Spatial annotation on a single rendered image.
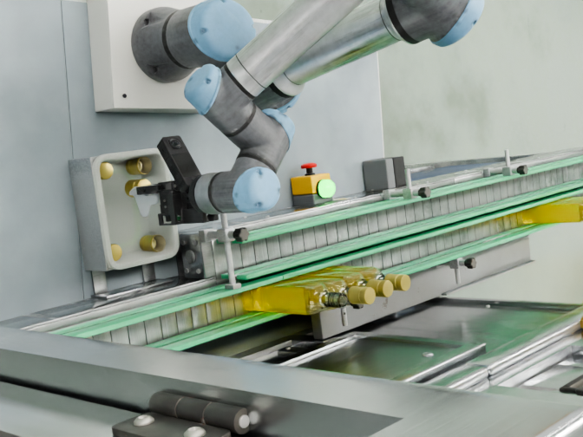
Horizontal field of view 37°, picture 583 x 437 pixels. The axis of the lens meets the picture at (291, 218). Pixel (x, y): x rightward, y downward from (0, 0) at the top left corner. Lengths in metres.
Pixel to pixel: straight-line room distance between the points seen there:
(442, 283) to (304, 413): 2.06
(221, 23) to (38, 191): 0.47
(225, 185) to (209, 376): 1.11
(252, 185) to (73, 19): 0.57
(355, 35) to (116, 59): 0.49
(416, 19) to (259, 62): 0.27
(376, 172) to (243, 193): 0.89
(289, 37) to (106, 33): 0.47
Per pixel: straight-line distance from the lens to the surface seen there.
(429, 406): 0.33
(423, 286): 2.33
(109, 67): 1.77
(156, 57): 1.76
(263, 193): 1.47
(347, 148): 2.31
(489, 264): 2.59
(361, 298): 1.72
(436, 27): 1.51
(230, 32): 1.65
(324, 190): 2.09
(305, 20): 1.44
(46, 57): 1.78
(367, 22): 1.56
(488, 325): 2.07
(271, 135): 1.52
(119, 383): 0.45
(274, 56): 1.45
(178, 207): 1.63
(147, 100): 1.80
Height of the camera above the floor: 2.27
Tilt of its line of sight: 45 degrees down
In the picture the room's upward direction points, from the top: 88 degrees clockwise
